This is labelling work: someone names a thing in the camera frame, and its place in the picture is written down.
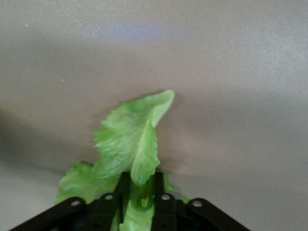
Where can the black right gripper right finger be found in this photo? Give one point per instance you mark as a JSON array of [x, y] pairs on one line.
[[168, 211]]

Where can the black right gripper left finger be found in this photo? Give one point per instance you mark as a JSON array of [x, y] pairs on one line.
[[103, 211]]

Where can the green lettuce leaf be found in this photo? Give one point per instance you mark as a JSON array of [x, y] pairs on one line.
[[130, 134]]

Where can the brown table cover sheet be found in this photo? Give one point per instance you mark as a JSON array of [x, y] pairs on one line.
[[216, 72]]

